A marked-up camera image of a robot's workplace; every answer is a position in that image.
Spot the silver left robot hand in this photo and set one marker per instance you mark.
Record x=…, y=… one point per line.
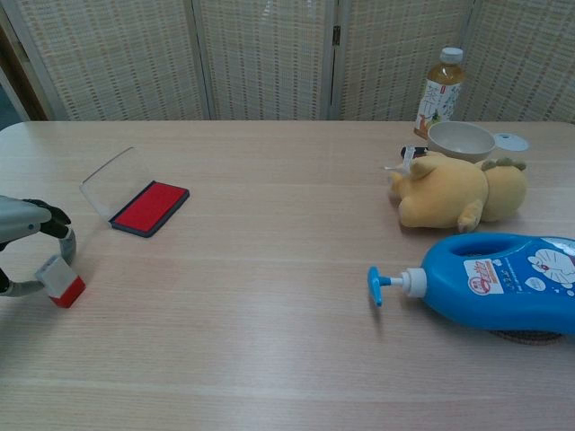
x=22, y=220

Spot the blue pump bottle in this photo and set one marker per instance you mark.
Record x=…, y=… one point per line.
x=494, y=305

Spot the brown wooden board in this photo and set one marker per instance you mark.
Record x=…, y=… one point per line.
x=18, y=76

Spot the black patterned square coaster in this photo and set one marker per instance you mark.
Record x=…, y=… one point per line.
x=421, y=150

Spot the white and red stamp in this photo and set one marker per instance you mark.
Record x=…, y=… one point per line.
x=58, y=280

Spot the woven folding screen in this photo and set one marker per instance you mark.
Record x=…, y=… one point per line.
x=269, y=58

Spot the amber tea bottle white cap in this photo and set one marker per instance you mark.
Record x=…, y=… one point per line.
x=442, y=85

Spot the yellow plush toy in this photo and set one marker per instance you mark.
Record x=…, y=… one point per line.
x=449, y=197

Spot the red ink stamp pad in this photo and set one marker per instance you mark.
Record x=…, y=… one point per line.
x=150, y=206

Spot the white round plastic lid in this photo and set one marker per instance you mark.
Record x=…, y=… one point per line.
x=512, y=143

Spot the beige bowl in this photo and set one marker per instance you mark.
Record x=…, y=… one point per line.
x=458, y=140

